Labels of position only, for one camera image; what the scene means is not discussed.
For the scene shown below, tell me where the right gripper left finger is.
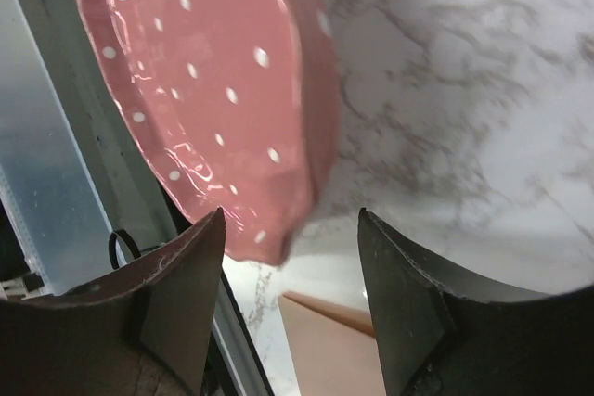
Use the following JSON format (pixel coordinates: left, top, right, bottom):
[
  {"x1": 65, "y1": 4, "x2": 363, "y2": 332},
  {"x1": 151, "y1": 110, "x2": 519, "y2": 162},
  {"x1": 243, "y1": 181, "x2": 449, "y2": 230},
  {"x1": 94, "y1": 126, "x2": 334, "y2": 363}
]
[{"x1": 1, "y1": 210, "x2": 226, "y2": 395}]

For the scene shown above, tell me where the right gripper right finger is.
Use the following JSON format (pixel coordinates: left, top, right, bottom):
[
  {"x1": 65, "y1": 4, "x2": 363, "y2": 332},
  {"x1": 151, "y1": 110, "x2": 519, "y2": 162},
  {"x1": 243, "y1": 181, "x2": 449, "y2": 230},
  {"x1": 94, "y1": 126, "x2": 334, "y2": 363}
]
[{"x1": 357, "y1": 210, "x2": 593, "y2": 395}]

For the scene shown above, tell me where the pink polka dot plate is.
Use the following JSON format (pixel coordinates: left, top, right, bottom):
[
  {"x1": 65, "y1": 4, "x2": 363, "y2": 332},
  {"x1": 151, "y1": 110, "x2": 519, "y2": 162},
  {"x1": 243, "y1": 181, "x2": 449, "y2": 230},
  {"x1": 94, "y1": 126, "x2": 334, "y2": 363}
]
[{"x1": 76, "y1": 0, "x2": 340, "y2": 265}]

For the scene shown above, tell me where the pink cutting board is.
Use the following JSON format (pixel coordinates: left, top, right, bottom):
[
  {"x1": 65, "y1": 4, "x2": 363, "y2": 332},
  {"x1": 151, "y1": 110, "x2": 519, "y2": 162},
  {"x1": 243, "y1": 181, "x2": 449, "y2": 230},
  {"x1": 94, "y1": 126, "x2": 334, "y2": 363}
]
[{"x1": 278, "y1": 292, "x2": 386, "y2": 395}]

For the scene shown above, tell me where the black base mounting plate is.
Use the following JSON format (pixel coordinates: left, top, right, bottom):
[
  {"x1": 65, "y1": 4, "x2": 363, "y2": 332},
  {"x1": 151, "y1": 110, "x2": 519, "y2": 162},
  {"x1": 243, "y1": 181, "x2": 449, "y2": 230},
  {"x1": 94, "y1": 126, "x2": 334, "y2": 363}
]
[{"x1": 1, "y1": 0, "x2": 271, "y2": 395}]

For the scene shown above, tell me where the white slotted cable duct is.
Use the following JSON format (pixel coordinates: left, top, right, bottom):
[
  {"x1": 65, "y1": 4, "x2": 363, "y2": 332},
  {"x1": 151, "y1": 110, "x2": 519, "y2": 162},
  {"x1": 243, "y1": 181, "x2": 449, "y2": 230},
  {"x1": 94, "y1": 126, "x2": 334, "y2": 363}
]
[{"x1": 1, "y1": 169, "x2": 52, "y2": 299}]

